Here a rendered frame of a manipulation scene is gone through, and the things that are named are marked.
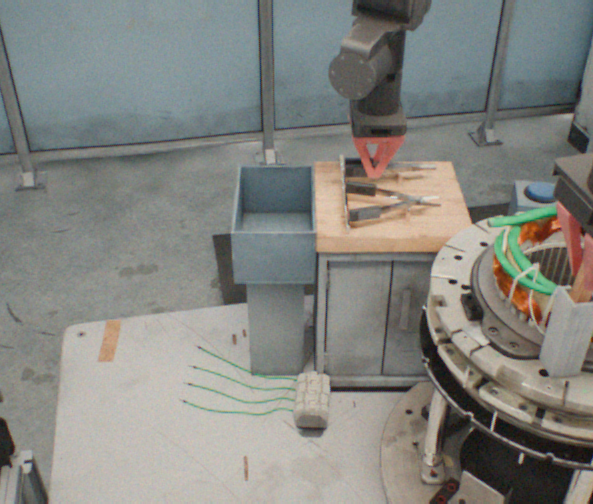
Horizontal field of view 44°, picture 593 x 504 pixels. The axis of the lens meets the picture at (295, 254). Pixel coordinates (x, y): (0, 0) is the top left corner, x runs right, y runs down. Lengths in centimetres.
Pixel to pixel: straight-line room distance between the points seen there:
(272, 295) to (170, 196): 202
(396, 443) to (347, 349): 15
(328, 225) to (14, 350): 164
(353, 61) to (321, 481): 54
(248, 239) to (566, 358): 42
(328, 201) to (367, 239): 9
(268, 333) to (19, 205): 215
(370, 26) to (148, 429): 62
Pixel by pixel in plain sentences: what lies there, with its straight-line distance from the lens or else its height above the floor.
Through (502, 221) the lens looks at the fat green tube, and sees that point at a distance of 81.
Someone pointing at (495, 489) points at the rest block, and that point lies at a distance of 92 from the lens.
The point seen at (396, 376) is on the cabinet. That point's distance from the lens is 111.
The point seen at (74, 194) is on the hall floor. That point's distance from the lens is 312.
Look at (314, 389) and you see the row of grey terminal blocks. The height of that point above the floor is 82.
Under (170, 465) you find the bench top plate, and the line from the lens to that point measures 104.
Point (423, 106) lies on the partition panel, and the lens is 330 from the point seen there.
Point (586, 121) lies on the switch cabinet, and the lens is 344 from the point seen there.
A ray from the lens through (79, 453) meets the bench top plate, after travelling 108.
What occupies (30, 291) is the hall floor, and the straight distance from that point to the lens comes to 265.
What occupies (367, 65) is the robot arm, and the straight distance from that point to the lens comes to 85.
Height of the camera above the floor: 160
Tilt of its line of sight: 37 degrees down
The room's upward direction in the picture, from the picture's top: straight up
